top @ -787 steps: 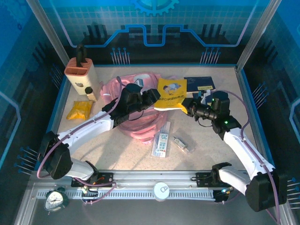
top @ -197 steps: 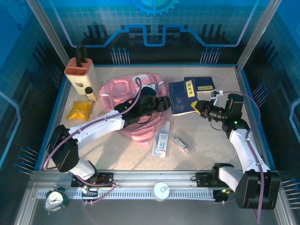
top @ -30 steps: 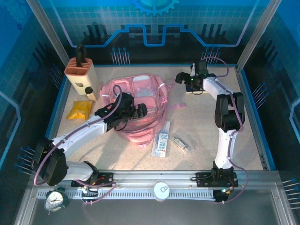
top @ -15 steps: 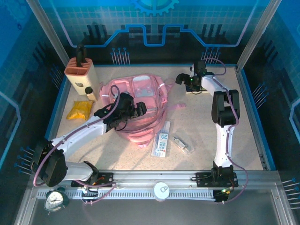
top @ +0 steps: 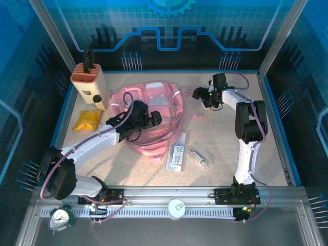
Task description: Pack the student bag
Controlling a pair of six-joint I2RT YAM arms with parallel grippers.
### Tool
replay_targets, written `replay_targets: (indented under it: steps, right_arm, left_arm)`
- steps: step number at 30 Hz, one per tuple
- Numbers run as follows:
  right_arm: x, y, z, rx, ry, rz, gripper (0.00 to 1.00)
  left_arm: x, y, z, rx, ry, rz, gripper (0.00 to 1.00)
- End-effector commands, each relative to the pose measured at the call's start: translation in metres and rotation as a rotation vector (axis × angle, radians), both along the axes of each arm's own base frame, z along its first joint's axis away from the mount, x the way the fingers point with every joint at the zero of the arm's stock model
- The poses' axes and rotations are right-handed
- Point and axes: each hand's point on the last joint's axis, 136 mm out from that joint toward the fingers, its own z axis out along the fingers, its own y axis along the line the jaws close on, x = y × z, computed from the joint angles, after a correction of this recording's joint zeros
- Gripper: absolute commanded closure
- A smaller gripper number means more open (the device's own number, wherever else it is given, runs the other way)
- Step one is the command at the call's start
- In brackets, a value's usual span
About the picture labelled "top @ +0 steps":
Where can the pink student backpack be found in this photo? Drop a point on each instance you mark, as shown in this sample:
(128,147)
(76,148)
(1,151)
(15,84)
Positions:
(164,128)

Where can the clear pen refill pack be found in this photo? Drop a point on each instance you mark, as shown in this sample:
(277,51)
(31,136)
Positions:
(176,156)

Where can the small item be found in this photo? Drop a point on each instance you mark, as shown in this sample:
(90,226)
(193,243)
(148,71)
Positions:
(198,156)

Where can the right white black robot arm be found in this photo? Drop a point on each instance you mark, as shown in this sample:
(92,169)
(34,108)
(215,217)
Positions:
(246,159)

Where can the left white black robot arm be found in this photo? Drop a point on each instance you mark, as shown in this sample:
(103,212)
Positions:
(89,146)

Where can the yellow snack bag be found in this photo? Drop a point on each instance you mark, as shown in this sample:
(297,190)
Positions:
(87,120)

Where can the small bottle black cap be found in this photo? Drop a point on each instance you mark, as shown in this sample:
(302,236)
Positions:
(98,103)

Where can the beige knife block orange top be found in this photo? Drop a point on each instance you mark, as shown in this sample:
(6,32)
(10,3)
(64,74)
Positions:
(89,87)

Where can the small circuit board with LED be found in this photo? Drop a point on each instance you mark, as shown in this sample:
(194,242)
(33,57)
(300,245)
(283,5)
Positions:
(93,206)
(244,209)

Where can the green alarm clock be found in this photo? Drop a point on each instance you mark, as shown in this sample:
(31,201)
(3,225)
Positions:
(60,219)

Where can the aluminium frame beam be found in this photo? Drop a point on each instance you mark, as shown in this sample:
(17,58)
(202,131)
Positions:
(166,192)

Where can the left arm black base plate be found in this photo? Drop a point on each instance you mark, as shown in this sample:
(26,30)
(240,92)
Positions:
(116,196)

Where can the aluminium frame post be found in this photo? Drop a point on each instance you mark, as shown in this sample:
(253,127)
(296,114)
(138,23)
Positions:
(282,36)
(51,33)

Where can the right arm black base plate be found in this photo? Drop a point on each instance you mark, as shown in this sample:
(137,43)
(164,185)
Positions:
(221,196)

